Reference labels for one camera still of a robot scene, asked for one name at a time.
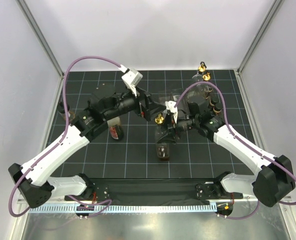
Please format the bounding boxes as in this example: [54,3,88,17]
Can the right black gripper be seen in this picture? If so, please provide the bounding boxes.
[156,113,199,145]

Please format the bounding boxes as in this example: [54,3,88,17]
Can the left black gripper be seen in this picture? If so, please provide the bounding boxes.
[103,84,166,122]

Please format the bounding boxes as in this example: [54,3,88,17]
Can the glass oil bottle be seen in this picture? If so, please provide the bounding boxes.
[154,113,170,161]
[192,72,212,99]
[193,61,207,78]

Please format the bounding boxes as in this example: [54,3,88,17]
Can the dark sauce bottle red label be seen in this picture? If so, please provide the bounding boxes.
[107,117,124,141]

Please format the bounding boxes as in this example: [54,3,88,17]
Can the round amber sauce bottle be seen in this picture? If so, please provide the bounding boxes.
[57,101,75,122]

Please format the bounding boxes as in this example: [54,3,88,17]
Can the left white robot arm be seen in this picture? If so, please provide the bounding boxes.
[8,84,166,209]

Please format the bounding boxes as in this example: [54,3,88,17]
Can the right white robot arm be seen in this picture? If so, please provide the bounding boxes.
[155,96,296,207]

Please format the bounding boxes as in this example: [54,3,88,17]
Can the clear acrylic organizer tray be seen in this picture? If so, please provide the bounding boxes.
[159,87,223,127]

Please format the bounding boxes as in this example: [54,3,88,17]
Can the black grid mat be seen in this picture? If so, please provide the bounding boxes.
[51,69,255,179]

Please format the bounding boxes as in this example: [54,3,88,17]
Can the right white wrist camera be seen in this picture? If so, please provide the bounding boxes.
[165,100,178,118]

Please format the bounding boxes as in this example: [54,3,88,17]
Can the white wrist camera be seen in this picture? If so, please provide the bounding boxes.
[122,68,143,97]
[165,100,178,118]

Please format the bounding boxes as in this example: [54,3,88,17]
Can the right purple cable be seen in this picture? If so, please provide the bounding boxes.
[175,82,296,220]

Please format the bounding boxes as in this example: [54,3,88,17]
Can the purple cable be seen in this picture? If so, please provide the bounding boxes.
[175,82,296,220]
[8,55,125,223]

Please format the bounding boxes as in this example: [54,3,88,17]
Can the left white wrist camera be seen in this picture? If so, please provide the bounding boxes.
[122,68,143,97]

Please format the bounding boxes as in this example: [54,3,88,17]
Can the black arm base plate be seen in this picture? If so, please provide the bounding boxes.
[64,177,243,205]

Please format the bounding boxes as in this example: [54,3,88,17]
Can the aluminium front rail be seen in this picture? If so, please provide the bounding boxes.
[17,180,292,205]

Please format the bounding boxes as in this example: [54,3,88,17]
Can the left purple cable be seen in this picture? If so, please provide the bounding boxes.
[8,55,125,223]

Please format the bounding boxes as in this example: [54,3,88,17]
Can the white slotted cable duct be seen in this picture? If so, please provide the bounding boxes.
[29,202,217,214]

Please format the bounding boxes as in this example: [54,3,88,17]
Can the left aluminium frame post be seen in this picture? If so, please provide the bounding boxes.
[15,0,64,78]

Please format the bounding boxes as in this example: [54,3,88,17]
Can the aluminium frame post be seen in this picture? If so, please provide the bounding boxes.
[236,0,284,76]
[15,0,64,78]

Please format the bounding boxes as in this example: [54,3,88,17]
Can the right aluminium frame post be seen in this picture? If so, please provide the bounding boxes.
[236,0,284,76]

